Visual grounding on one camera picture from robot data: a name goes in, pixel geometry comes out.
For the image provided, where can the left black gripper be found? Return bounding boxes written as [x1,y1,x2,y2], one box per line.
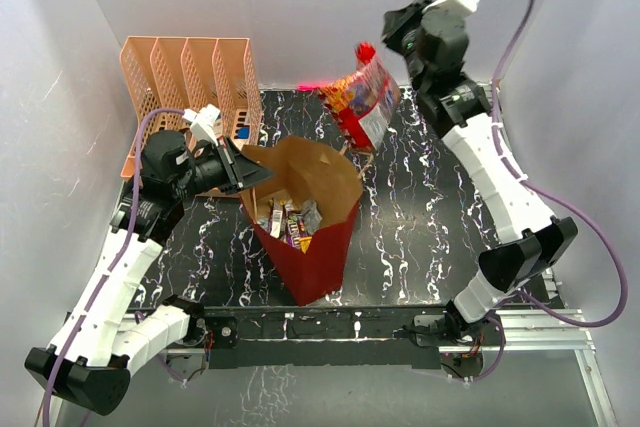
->
[172,135,275,200]

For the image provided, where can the red paper bag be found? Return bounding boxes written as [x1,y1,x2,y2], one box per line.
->
[240,136,363,306]

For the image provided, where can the large red snack bag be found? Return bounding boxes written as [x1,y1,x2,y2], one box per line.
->
[315,42,401,153]

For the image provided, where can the silver snack packet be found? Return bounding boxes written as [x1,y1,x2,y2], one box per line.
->
[301,199,322,235]

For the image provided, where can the yellow snack packet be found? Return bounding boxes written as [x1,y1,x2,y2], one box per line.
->
[299,236,312,253]

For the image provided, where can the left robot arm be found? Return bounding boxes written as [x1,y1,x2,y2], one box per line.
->
[25,130,275,416]

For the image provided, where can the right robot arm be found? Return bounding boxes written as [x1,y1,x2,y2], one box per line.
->
[382,0,578,346]

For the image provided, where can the purple candy bar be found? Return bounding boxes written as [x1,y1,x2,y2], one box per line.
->
[281,199,303,250]

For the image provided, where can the pink marker strip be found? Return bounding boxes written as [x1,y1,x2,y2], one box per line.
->
[297,82,331,91]

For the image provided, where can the orange plastic file organizer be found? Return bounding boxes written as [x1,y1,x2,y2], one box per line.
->
[118,35,265,197]

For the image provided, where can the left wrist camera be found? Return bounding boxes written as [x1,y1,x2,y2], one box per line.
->
[182,104,221,145]

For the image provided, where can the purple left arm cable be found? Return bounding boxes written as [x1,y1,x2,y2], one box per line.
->
[40,107,187,427]

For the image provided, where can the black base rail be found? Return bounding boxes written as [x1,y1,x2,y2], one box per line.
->
[204,306,477,369]

